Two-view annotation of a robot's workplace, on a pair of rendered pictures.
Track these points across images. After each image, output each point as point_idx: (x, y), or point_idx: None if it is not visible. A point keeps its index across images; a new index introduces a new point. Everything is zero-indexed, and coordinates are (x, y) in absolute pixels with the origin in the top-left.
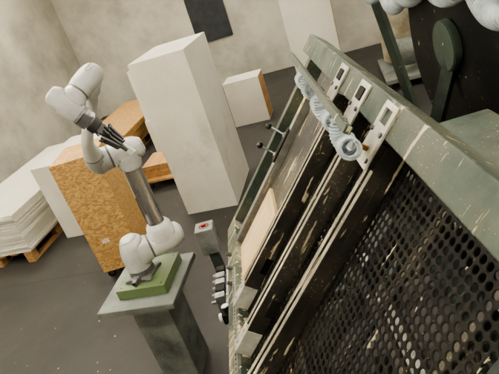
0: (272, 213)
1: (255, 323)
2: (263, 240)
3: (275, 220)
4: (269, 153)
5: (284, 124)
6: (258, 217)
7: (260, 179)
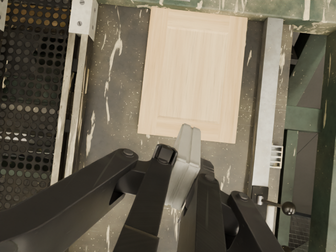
0: (153, 129)
1: None
2: (76, 109)
3: (67, 149)
4: (327, 181)
5: (321, 244)
6: (224, 90)
7: (329, 124)
